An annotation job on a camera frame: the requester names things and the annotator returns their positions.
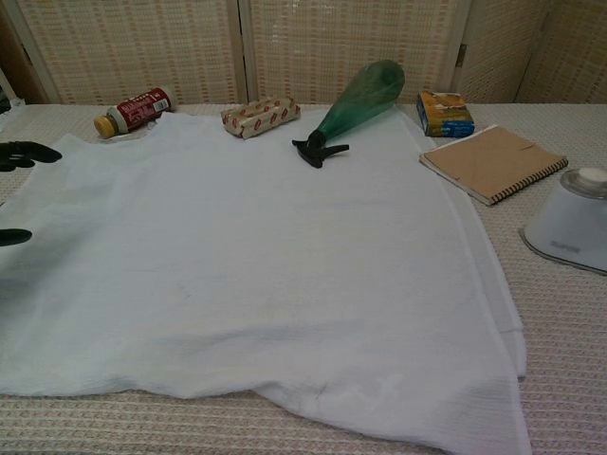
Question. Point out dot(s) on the green spray bottle black trigger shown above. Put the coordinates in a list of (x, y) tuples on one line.
[(365, 99)]

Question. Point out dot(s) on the yellow and blue carton box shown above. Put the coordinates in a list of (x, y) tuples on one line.
[(443, 114)]

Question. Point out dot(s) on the beige woven table cloth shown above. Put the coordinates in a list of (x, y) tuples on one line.
[(569, 332)]

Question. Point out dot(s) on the white cloth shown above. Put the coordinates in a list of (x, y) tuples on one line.
[(265, 265)]

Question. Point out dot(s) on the white handheld iron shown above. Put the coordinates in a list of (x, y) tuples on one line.
[(569, 218)]

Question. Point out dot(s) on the red patterned wrapped box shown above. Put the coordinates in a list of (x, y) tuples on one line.
[(261, 117)]

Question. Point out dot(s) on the woven folding screen panel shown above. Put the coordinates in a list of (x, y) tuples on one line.
[(502, 52), (133, 47), (351, 38), (578, 52)]

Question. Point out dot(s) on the brown spiral notebook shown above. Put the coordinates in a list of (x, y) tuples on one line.
[(493, 161)]

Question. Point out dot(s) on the red label bottle yellow cap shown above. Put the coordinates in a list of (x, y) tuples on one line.
[(137, 111)]

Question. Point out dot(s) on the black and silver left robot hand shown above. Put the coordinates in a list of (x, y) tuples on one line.
[(28, 154)]

